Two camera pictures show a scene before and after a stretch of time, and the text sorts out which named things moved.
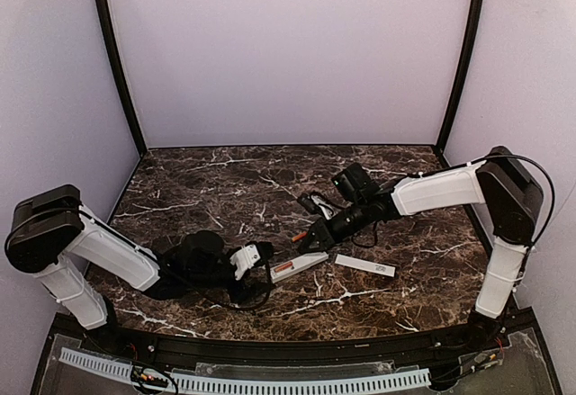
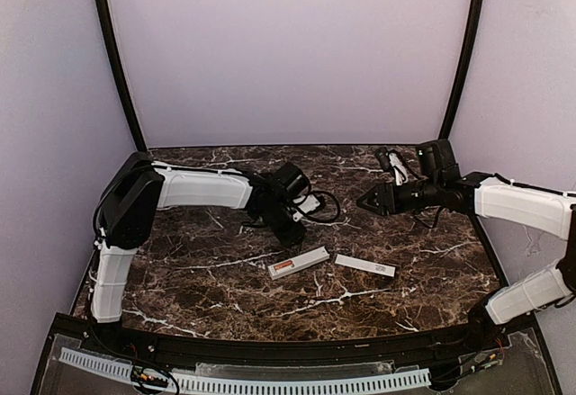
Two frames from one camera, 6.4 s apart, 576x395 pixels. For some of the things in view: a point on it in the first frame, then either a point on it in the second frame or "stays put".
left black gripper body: [251, 284] → [285, 229]
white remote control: [295, 265] stays put
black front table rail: [312, 352] stays put
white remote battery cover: [365, 265] stays put
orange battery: [283, 266] stays put
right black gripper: [327, 228] → [387, 197]
